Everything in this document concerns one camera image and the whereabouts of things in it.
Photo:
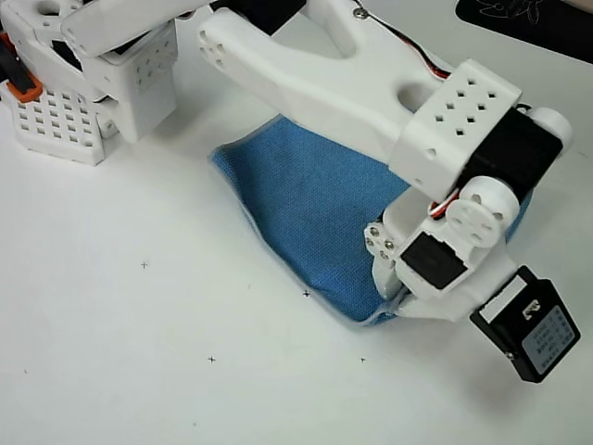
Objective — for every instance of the white perforated arm base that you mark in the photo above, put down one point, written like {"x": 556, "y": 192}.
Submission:
{"x": 55, "y": 134}

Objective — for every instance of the black mat with line drawing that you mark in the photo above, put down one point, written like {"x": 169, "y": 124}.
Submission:
{"x": 556, "y": 28}

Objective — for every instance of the blue microfibre cloth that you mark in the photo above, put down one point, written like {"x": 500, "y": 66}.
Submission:
{"x": 315, "y": 199}

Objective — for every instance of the orange and black clamp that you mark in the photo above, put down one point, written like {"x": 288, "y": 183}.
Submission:
{"x": 14, "y": 67}

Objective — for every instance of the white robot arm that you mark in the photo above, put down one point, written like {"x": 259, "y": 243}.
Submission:
{"x": 324, "y": 79}

